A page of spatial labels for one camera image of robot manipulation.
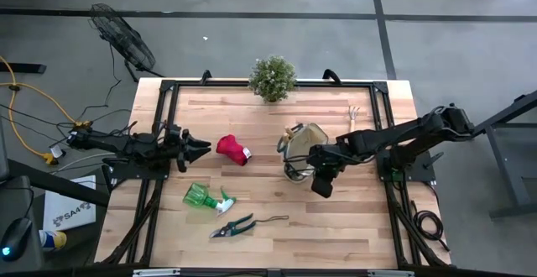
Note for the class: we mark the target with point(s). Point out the black floor fan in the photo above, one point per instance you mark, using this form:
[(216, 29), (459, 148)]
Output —
[(121, 38)]

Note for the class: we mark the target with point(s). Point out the white printed box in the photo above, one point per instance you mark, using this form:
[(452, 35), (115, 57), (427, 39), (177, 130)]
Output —
[(69, 203)]

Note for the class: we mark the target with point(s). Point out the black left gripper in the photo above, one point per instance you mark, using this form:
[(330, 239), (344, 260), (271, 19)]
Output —
[(180, 150)]

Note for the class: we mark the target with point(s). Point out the potted green plant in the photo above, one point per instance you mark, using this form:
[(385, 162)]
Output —
[(272, 77)]

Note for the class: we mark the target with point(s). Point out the yellow and blue object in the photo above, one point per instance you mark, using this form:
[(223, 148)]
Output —
[(53, 240)]

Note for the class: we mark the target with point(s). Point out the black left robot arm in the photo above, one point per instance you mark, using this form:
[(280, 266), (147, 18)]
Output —
[(109, 142)]

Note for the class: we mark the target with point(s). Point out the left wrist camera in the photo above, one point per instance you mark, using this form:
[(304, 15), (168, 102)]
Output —
[(174, 133)]

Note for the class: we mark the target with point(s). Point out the cream and green gardening bag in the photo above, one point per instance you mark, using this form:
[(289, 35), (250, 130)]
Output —
[(306, 142)]

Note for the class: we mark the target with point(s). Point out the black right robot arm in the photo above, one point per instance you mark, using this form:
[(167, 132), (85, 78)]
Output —
[(398, 136)]

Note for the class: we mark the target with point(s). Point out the black table clamp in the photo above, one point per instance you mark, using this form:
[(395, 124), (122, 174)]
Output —
[(205, 76), (332, 75)]

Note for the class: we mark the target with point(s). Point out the black aluminium table frame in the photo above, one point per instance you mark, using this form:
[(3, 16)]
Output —
[(335, 84)]

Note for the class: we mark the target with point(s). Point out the white power adapter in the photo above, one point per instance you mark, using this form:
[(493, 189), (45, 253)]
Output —
[(58, 152)]

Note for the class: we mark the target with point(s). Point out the black floor bar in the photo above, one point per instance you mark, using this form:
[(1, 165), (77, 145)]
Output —
[(21, 68)]

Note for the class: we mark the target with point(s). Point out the green spray bottle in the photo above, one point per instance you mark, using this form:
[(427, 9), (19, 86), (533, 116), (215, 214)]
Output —
[(197, 195)]

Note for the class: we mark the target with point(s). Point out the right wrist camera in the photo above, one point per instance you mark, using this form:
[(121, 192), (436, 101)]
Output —
[(323, 186)]

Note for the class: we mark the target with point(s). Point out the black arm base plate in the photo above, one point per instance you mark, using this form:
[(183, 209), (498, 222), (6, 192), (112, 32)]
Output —
[(126, 173), (419, 172)]

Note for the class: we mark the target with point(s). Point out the black computer mouse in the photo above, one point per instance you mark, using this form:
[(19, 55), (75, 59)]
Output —
[(16, 239)]

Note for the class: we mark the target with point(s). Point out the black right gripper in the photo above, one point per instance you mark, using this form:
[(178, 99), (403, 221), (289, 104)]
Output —
[(327, 159)]

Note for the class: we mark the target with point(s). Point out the silver frame bracket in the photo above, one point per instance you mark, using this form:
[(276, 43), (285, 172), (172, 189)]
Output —
[(390, 273), (155, 273)]

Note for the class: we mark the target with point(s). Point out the black desk with slanted beam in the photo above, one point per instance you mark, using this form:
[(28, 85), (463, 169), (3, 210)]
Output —
[(520, 106)]

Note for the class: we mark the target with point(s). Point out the black desk with mouse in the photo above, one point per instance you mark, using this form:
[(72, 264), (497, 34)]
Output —
[(58, 182)]

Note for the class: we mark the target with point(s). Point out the red gardening glove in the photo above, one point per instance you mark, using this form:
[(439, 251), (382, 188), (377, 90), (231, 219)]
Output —
[(230, 149)]

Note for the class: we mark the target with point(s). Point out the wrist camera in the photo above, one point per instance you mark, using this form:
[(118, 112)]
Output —
[(174, 133), (323, 186)]

